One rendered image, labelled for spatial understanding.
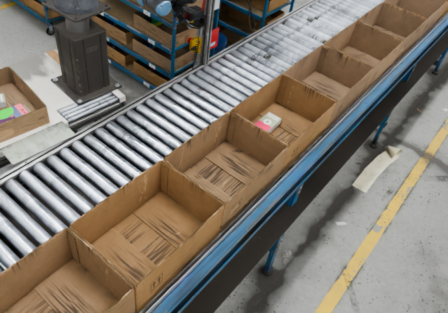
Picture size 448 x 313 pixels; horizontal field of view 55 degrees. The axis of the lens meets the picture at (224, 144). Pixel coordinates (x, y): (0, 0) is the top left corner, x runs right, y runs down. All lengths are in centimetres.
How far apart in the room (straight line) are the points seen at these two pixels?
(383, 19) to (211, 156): 170
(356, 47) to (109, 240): 186
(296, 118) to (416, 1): 162
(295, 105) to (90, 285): 121
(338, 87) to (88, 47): 127
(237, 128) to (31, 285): 94
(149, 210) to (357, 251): 155
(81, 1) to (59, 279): 117
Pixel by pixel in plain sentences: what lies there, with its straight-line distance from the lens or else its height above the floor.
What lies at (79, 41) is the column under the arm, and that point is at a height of 107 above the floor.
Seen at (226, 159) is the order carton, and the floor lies 89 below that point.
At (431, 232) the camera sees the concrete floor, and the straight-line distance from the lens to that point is 314.
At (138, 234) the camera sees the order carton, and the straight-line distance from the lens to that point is 155.
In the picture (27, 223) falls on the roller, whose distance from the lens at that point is 181.
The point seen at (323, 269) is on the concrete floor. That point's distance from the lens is 266.
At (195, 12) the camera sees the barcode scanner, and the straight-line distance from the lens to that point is 237.
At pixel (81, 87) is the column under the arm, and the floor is 81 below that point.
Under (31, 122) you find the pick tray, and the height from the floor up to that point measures 80.
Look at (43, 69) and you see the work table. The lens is 254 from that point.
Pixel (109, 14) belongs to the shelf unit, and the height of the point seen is 54.
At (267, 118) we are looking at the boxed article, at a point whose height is 92.
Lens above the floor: 216
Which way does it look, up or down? 43 degrees down
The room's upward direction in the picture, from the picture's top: 9 degrees clockwise
